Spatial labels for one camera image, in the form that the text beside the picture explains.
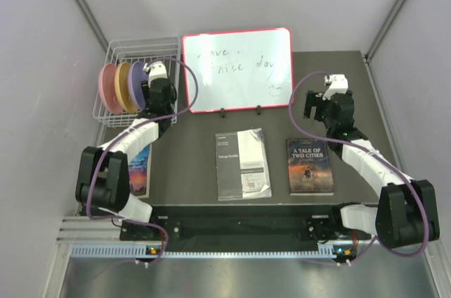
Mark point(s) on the Tale of Two Cities book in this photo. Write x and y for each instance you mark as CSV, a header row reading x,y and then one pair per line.
x,y
309,168

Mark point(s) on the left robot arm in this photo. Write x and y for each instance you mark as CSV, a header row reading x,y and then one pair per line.
x,y
103,178

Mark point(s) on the white wire dish rack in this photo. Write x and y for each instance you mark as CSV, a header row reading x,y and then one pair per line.
x,y
132,50

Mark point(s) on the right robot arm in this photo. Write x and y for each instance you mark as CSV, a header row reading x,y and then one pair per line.
x,y
406,213

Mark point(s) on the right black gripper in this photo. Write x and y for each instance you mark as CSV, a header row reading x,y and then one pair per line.
x,y
311,100

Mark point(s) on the purple plate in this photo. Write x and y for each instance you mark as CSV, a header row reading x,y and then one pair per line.
x,y
136,75

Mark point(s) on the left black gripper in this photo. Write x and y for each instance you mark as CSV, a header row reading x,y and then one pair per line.
x,y
146,91

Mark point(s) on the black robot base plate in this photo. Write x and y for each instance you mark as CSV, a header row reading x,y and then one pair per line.
x,y
249,227

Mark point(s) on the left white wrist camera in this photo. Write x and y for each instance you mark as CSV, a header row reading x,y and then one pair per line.
x,y
155,70

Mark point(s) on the red framed whiteboard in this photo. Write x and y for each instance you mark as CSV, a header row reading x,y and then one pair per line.
x,y
238,70

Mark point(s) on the yellow plate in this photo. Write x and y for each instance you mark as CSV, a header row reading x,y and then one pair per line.
x,y
121,88

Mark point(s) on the black white setup guide booklet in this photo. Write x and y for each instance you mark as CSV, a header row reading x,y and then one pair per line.
x,y
242,165

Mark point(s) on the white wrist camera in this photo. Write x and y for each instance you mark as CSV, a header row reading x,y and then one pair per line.
x,y
336,84
155,70

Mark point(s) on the grey slotted cable duct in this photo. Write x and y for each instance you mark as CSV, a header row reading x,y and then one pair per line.
x,y
116,251

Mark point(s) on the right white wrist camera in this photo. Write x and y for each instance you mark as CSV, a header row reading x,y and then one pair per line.
x,y
336,84

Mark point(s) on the pink plate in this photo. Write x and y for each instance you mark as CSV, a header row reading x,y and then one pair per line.
x,y
107,90

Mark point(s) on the blue sunset cover book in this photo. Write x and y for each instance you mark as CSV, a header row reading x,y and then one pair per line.
x,y
139,172

